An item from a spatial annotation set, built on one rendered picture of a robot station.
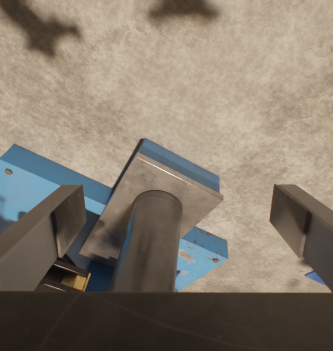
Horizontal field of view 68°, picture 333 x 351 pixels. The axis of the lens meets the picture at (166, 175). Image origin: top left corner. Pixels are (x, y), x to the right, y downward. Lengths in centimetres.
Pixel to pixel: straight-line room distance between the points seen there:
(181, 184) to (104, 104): 44
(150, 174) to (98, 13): 56
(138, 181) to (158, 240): 27
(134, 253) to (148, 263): 6
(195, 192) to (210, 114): 31
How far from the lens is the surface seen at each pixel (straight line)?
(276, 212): 17
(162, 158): 102
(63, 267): 107
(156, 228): 91
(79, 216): 16
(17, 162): 129
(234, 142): 106
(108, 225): 130
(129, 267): 84
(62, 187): 16
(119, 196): 111
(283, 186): 17
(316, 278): 194
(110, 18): 93
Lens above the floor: 88
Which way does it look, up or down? 48 degrees down
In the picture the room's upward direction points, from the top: 169 degrees counter-clockwise
